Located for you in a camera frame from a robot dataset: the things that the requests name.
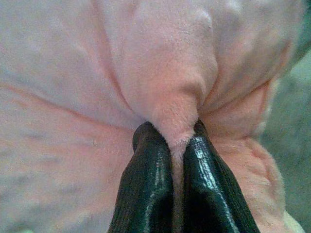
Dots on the pink plush pillow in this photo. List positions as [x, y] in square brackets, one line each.
[102, 80]

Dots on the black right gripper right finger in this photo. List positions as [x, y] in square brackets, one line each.
[211, 194]

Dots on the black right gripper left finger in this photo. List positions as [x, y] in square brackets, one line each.
[145, 184]

